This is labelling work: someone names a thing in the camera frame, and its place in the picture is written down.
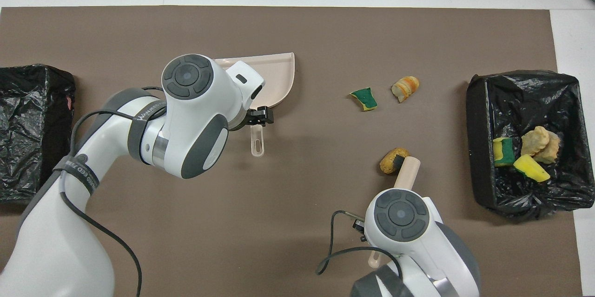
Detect pale beige foam chunk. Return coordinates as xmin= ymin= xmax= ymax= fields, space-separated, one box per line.
xmin=521 ymin=126 xmax=549 ymax=157
xmin=539 ymin=131 xmax=562 ymax=164

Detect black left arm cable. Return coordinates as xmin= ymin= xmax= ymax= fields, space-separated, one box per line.
xmin=58 ymin=86 xmax=168 ymax=297

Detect beige plastic dustpan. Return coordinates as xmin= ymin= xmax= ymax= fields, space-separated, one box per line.
xmin=214 ymin=52 xmax=296 ymax=157

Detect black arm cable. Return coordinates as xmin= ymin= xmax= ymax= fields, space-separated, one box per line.
xmin=58 ymin=86 xmax=168 ymax=297
xmin=316 ymin=210 xmax=403 ymax=284

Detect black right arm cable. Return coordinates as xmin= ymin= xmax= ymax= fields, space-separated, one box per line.
xmin=316 ymin=210 xmax=403 ymax=284

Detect brown paper table mat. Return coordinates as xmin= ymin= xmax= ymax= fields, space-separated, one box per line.
xmin=0 ymin=6 xmax=583 ymax=297

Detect orange striped croissant piece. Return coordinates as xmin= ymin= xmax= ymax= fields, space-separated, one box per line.
xmin=391 ymin=76 xmax=420 ymax=103

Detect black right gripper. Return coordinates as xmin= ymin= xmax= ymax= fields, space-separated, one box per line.
xmin=352 ymin=218 xmax=368 ymax=242

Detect notched yellow green-backed sponge piece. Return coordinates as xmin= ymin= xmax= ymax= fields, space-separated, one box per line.
xmin=513 ymin=154 xmax=551 ymax=183

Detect small green yellow sponge wedge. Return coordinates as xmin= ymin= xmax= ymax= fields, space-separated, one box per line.
xmin=350 ymin=87 xmax=378 ymax=112

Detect beige hand brush black bristles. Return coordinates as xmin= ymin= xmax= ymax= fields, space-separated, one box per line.
xmin=367 ymin=155 xmax=422 ymax=269

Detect black bag lined bin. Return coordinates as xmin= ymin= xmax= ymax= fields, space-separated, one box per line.
xmin=466 ymin=70 xmax=595 ymax=221
xmin=0 ymin=64 xmax=76 ymax=205

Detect golden brown bread roll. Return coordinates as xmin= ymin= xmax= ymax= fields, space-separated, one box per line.
xmin=379 ymin=147 xmax=410 ymax=175

